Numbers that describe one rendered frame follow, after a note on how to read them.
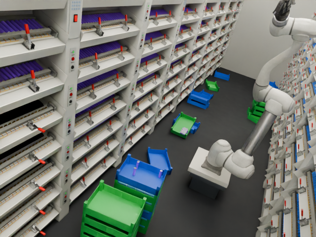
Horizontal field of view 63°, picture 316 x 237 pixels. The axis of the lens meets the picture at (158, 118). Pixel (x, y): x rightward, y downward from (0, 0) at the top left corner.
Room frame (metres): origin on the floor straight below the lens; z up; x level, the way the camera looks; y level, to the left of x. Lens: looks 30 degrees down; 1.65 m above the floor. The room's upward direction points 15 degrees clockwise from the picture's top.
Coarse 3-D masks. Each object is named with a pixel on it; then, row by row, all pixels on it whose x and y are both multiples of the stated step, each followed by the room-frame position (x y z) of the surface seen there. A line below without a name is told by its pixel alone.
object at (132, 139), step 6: (144, 126) 2.40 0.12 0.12; (150, 126) 2.44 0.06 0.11; (138, 132) 2.26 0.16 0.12; (144, 132) 2.28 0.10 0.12; (126, 138) 2.06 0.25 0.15; (132, 138) 2.12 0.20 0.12; (138, 138) 2.18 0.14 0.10; (126, 144) 2.01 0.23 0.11; (132, 144) 2.05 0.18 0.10; (126, 150) 1.94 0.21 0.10
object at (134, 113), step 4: (156, 92) 2.45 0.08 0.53; (148, 96) 2.35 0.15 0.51; (152, 96) 2.39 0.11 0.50; (156, 96) 2.43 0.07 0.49; (144, 100) 2.25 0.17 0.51; (148, 100) 2.29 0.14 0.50; (156, 100) 2.41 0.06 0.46; (136, 104) 2.12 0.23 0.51; (144, 104) 2.19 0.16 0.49; (148, 104) 2.23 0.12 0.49; (132, 108) 2.03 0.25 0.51; (140, 108) 2.10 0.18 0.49; (144, 108) 2.14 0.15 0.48; (132, 112) 1.98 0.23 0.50; (136, 112) 2.01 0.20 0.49; (140, 112) 2.09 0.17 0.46; (132, 116) 1.93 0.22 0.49
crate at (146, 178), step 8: (128, 160) 1.41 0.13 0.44; (136, 160) 1.42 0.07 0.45; (120, 168) 1.30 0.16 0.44; (128, 168) 1.37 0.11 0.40; (144, 168) 1.41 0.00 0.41; (152, 168) 1.40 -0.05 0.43; (120, 176) 1.23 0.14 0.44; (128, 176) 1.29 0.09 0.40; (136, 176) 1.31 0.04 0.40; (144, 176) 1.33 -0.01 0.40; (152, 176) 1.35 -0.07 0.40; (128, 184) 1.22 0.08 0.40; (136, 184) 1.21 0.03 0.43; (144, 184) 1.20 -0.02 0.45; (152, 184) 1.27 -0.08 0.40; (160, 184) 1.29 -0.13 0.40; (152, 192) 1.19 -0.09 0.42
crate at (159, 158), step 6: (150, 150) 2.11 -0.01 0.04; (156, 150) 2.13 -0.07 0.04; (162, 150) 2.15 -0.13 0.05; (150, 156) 2.06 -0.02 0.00; (156, 156) 2.09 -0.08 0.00; (162, 156) 2.11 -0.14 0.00; (150, 162) 1.97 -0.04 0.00; (156, 162) 1.99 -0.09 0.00; (162, 162) 2.02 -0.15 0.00; (168, 162) 2.00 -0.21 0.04; (162, 168) 1.93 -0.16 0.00; (168, 168) 1.95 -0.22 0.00
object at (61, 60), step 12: (36, 12) 1.17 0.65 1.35; (48, 12) 1.15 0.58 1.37; (60, 12) 1.13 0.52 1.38; (60, 24) 1.13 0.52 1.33; (60, 60) 1.12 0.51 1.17; (72, 72) 1.17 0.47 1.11; (60, 96) 1.12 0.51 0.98; (72, 108) 1.18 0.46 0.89; (72, 120) 1.19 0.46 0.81; (60, 132) 1.12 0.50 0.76; (72, 132) 1.19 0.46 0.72; (72, 144) 1.20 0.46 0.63; (60, 156) 1.12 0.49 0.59; (60, 180) 1.12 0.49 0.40; (60, 204) 1.12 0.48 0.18; (60, 216) 1.12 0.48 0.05
